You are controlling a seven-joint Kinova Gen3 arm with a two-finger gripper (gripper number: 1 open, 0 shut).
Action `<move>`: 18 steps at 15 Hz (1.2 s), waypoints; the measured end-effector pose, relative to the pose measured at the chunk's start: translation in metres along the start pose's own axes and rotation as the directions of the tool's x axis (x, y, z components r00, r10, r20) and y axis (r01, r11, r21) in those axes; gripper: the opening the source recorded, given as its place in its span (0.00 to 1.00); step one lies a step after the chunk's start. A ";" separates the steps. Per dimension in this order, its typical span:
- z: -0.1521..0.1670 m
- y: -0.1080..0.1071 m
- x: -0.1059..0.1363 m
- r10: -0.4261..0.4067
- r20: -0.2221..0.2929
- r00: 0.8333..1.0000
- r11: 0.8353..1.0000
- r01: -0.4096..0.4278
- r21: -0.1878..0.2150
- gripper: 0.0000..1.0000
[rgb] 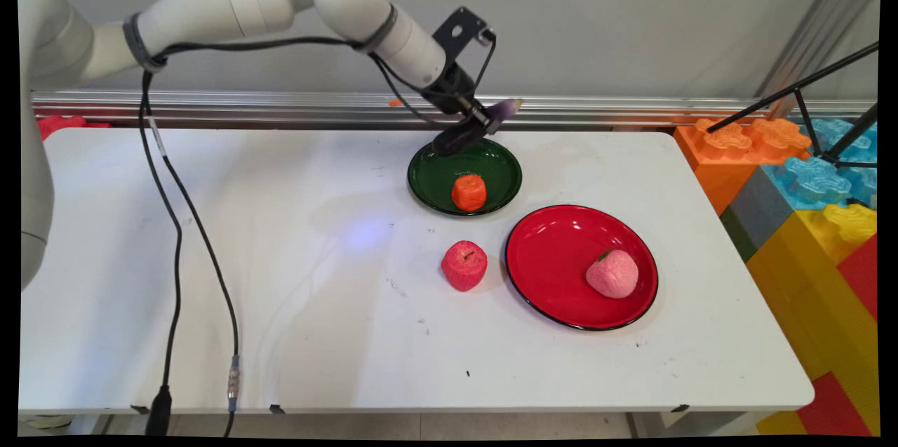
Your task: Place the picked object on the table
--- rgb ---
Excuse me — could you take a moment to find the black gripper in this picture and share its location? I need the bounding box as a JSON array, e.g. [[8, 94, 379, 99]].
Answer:
[[420, 62, 507, 147]]

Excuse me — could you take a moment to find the purple toy eggplant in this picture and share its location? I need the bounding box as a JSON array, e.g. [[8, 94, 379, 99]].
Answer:
[[431, 98, 525, 157]]

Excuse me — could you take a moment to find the dark green plate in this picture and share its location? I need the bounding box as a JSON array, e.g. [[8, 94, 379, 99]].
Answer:
[[407, 138, 523, 217]]

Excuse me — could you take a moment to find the orange toy fruit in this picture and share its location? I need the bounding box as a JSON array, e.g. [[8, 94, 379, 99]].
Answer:
[[451, 174, 488, 213]]

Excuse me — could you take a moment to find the red toy apple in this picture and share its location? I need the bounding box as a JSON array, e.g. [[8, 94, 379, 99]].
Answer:
[[441, 240, 489, 292]]

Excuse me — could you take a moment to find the red plate with black rim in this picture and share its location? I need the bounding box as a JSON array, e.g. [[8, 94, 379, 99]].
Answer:
[[505, 205, 659, 332]]

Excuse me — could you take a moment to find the pink toy peach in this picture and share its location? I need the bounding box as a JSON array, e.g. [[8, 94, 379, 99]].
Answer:
[[586, 249, 640, 300]]

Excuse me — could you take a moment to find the orange giant building block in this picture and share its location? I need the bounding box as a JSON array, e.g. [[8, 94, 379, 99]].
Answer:
[[673, 118, 813, 217]]

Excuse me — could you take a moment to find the dark green giant building block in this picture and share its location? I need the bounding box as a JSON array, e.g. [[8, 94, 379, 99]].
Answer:
[[719, 206, 759, 263]]

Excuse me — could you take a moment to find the grey giant building block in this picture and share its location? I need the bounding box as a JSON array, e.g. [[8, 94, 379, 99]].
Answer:
[[729, 166, 795, 252]]

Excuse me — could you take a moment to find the black tripod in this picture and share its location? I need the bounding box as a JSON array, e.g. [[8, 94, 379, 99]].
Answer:
[[706, 43, 880, 171]]

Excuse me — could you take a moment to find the blue giant building block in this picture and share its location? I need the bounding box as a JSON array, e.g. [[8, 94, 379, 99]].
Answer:
[[760, 119, 878, 213]]

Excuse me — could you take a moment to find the grey table leg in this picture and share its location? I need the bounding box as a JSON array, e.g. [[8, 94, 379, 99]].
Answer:
[[626, 411, 758, 438]]

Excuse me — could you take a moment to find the yellow giant building block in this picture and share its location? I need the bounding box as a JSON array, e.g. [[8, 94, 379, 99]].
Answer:
[[746, 204, 880, 436]]

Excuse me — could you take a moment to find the red giant building block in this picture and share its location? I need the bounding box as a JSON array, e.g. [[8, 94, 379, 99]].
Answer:
[[796, 371, 872, 437], [835, 235, 879, 323]]

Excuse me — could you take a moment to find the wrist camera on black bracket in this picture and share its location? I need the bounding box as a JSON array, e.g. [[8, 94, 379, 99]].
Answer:
[[431, 6, 497, 58]]

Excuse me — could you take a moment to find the dark velcro arm strap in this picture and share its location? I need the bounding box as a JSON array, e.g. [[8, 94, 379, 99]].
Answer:
[[353, 4, 398, 55], [122, 12, 168, 74]]

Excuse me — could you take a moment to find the horizontal aluminium rail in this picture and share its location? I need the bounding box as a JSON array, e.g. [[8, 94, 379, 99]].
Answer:
[[29, 88, 878, 130]]

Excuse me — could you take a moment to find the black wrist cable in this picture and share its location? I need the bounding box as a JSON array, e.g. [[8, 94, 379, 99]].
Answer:
[[160, 32, 497, 126]]

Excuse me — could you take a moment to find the black cable with silver connector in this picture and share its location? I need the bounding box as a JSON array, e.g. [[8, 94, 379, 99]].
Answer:
[[144, 68, 241, 438]]

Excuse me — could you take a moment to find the slanted aluminium post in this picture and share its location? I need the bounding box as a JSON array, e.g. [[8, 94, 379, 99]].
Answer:
[[754, 0, 882, 119]]

